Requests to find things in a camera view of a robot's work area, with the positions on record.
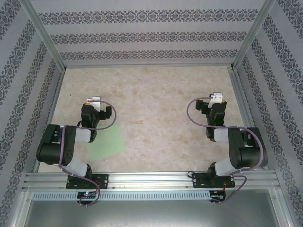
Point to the aluminium frame post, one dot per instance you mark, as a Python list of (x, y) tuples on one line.
[(254, 33), (42, 33)]

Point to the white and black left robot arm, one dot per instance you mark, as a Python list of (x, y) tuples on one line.
[(49, 146)]

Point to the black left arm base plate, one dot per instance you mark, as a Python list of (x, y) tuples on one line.
[(103, 180)]

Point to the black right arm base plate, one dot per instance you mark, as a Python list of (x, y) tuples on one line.
[(198, 180)]

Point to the aluminium side rail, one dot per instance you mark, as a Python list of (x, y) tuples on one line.
[(53, 104), (241, 99)]

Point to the aluminium mounting rail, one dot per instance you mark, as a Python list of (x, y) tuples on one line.
[(151, 179)]

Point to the light green paper sheet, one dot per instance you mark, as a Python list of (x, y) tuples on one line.
[(106, 144)]

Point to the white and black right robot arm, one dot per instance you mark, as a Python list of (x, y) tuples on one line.
[(248, 151)]

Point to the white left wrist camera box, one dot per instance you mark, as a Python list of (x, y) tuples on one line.
[(95, 101)]

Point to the aluminium back rail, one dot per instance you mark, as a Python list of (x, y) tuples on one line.
[(149, 65)]

